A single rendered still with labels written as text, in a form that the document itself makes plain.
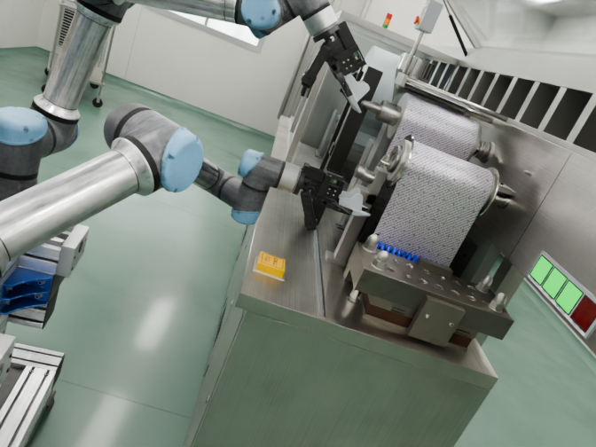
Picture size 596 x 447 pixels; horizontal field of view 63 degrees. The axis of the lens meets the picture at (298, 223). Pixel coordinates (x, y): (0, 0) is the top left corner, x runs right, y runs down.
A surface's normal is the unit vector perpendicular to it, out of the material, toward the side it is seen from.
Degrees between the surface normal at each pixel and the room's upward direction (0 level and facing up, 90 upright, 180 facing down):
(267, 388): 90
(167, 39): 90
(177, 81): 90
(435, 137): 92
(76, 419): 0
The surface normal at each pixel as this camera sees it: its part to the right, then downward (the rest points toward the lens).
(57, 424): 0.36, -0.87
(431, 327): 0.00, 0.37
